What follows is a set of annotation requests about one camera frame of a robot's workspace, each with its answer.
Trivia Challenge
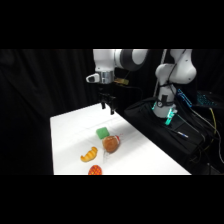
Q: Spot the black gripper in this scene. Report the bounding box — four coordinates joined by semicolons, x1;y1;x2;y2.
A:
98;82;118;116

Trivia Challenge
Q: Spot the green triangle block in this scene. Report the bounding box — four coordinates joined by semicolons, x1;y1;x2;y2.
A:
95;126;111;141

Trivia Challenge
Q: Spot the yellow tag on wrist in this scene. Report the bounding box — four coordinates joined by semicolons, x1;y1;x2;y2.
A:
112;77;130;86

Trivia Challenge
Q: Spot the brown ball in plastic bag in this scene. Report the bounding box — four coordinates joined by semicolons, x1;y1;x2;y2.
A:
101;134;122;155

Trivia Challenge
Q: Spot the yellow toy croissant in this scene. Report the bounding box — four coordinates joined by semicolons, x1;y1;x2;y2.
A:
79;146;99;164

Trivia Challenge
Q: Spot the black robot stand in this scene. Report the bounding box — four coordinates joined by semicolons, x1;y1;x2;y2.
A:
123;96;209;176

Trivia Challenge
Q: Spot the green light on base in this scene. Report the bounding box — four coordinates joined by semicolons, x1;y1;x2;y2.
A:
164;107;177;126

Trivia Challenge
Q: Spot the red orange toy strawberry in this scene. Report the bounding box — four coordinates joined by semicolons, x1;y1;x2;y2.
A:
87;164;104;176

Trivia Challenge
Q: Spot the black curtain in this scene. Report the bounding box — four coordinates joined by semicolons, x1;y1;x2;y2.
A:
0;49;224;176

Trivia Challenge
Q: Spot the blue device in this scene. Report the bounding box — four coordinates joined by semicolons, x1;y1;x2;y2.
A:
176;87;193;108

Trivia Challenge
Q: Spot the keyboard with teal lights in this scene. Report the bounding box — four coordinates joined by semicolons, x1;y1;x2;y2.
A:
195;90;218;108

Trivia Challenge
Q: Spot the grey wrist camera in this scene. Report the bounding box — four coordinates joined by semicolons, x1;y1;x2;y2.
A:
85;73;101;84

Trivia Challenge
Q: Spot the yellow cable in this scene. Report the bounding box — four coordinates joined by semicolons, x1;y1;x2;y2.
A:
209;107;218;135

